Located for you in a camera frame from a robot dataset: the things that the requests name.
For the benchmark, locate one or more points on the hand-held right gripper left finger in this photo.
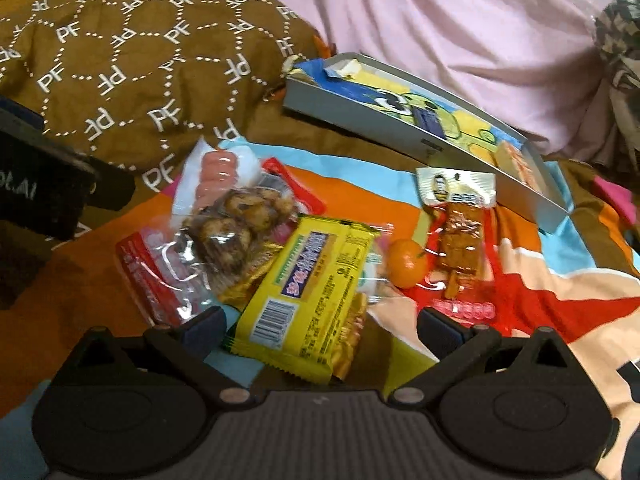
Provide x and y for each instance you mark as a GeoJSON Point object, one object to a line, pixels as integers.
{"type": "Point", "coordinates": [205, 327]}

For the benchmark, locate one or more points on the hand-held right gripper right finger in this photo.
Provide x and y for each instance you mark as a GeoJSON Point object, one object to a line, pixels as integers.
{"type": "Point", "coordinates": [436, 331]}

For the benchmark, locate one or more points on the yellow snack packet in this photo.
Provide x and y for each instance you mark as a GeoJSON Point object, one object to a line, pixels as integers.
{"type": "Point", "coordinates": [310, 285]}

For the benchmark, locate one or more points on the pink sausage packet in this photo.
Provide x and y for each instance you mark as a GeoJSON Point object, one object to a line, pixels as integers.
{"type": "Point", "coordinates": [215, 175]}

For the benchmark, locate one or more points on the grey cardboard box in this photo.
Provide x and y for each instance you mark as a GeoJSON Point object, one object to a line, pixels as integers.
{"type": "Point", "coordinates": [350, 105]}

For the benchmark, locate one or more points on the mandarin orange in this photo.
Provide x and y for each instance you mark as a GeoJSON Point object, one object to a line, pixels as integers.
{"type": "Point", "coordinates": [405, 265]}

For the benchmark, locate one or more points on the red and clear snack packet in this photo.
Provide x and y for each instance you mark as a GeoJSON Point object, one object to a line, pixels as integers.
{"type": "Point", "coordinates": [145, 270]}

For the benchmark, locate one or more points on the dried tofu snack packet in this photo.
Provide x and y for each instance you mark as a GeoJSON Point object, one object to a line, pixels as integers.
{"type": "Point", "coordinates": [457, 240]}

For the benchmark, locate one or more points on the colourful printed blanket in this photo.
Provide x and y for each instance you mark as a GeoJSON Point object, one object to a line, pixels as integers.
{"type": "Point", "coordinates": [550, 280]}

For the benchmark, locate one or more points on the brown patterned pillow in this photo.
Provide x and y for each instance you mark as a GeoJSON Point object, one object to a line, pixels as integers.
{"type": "Point", "coordinates": [125, 35]}

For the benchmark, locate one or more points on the orange snack packet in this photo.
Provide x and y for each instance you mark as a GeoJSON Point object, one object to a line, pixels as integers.
{"type": "Point", "coordinates": [517, 165]}

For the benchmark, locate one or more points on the dark blue packet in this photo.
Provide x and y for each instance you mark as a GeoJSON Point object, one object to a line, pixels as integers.
{"type": "Point", "coordinates": [430, 121]}

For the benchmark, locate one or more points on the cartoon printed paper lining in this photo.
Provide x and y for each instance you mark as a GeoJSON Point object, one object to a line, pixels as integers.
{"type": "Point", "coordinates": [380, 95]}

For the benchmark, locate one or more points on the cream paper piece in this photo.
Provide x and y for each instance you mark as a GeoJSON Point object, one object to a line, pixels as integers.
{"type": "Point", "coordinates": [344, 68]}

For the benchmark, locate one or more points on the pink bed sheet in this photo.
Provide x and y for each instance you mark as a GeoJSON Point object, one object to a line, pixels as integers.
{"type": "Point", "coordinates": [450, 20]}

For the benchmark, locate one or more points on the camouflage cloth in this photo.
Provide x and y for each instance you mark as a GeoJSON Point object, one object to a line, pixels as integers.
{"type": "Point", "coordinates": [620, 35]}

